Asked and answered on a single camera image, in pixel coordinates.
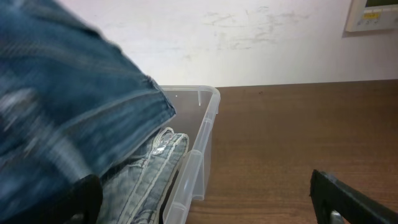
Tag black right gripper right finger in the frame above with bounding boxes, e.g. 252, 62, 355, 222
310, 169, 397, 224

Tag beige wall control panel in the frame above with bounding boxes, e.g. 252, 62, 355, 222
345, 0, 397, 32

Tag clear plastic storage container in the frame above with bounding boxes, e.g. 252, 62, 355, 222
162, 85, 221, 224

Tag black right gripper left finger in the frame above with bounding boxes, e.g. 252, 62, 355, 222
6, 174, 103, 224

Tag light blue jeans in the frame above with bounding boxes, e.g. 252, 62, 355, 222
97, 127, 189, 224

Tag dark blue jeans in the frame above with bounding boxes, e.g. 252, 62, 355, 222
1, 0, 175, 220

